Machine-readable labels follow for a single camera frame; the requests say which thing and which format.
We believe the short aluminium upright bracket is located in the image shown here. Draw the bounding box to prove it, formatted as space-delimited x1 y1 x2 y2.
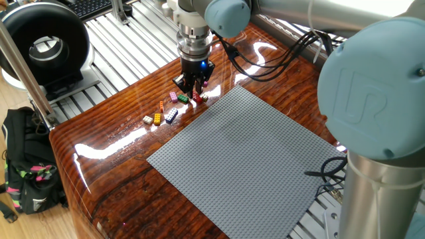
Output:
110 0 130 25

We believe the black keyboard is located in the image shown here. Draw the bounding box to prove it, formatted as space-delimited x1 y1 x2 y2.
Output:
66 0 114 21

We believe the aluminium frame post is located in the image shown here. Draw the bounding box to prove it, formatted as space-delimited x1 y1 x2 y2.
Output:
0 19 59 131

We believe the black backpack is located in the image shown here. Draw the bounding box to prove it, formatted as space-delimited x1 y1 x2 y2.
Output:
0 106 69 224

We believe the black ring-shaped device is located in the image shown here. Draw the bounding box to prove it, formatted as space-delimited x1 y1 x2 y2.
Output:
0 1 101 102

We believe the long blue Lego brick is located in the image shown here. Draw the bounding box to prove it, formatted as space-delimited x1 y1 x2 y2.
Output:
165 108 179 125

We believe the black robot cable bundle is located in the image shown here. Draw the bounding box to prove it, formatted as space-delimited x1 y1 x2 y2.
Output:
212 30 333 83

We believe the grey Lego baseplate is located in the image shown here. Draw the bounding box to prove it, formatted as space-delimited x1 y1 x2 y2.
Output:
146 84 346 239

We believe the black cable with metal connector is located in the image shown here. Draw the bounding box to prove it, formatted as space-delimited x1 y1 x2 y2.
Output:
304 155 348 200

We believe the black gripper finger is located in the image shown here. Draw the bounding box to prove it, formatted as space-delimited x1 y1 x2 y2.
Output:
172 73 194 99
195 77 211 95

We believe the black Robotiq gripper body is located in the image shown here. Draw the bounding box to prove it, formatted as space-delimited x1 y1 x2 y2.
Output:
180 56 216 83

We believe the silver robot mounting plate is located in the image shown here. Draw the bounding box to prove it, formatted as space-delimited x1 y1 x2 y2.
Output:
323 207 342 239

